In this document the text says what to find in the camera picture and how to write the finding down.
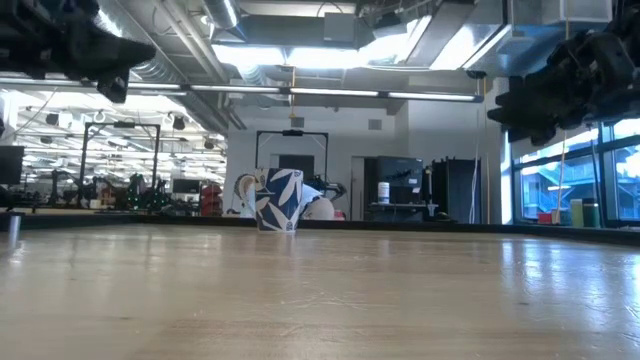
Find person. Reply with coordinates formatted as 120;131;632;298
299;182;336;222

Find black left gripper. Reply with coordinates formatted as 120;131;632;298
0;0;156;104

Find long ceiling light bar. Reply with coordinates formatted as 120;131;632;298
127;82;485;104

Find silver metal post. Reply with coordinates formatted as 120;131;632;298
6;212;23;240

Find silver ventilation duct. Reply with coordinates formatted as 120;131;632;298
97;0;236;86

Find black cabinet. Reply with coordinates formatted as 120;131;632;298
363;155;426;222

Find black tall panel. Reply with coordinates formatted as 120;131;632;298
430;157;483;225

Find black aluminium table frame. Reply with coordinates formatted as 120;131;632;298
0;212;640;247

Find black metal frame rig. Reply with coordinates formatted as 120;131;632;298
255;130;330;219
78;121;162;214

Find black computer monitor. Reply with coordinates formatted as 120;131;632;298
0;145;25;187

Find black background robot arms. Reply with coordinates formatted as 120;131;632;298
47;168;119;209

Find small black background robot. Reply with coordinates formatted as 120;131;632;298
310;174;349;219

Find blue white leaf mug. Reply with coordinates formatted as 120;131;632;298
235;167;305;234

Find light green cup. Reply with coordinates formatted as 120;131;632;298
569;198;585;229

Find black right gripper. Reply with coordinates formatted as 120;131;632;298
487;0;640;147

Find grey ceiling box unit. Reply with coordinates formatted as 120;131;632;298
322;11;362;44

